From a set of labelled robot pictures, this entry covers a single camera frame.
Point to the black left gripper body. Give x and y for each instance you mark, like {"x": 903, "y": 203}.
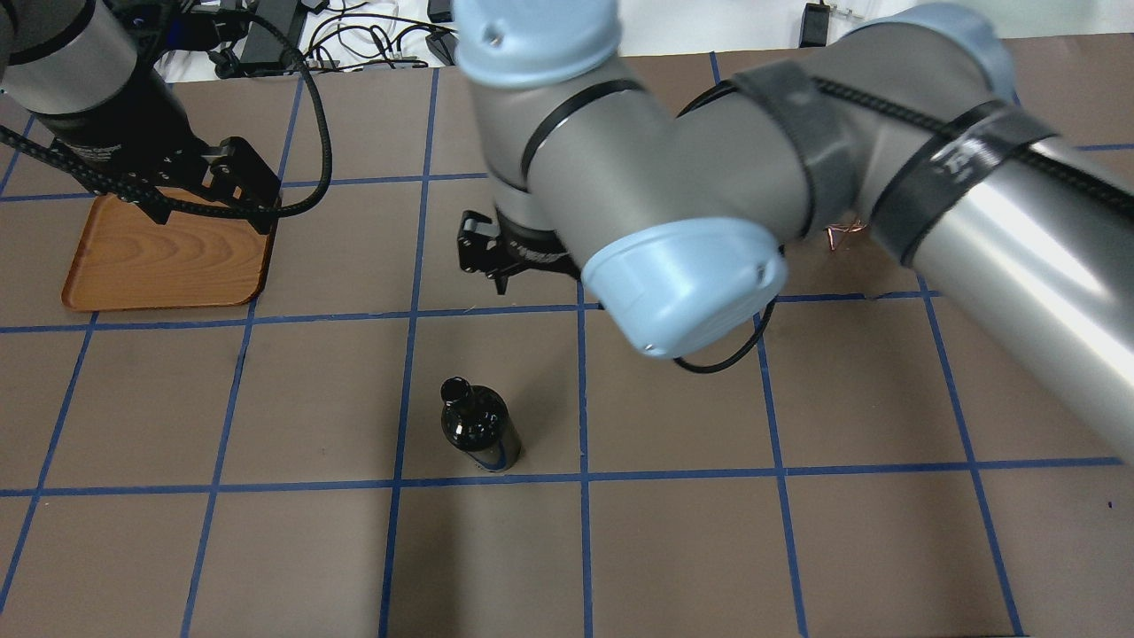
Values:
{"x": 113, "y": 126}

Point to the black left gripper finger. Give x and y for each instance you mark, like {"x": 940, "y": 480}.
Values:
{"x": 230, "y": 174}

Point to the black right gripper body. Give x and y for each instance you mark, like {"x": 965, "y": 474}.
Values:
{"x": 532, "y": 251}

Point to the dark wine bottle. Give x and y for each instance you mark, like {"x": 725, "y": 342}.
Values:
{"x": 476, "y": 421}

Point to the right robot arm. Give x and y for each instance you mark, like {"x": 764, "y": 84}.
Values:
{"x": 676, "y": 223}

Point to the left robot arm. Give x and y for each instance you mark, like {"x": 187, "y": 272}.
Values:
{"x": 66, "y": 57}

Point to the copper wire basket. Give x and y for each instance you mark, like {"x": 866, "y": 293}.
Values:
{"x": 838, "y": 232}

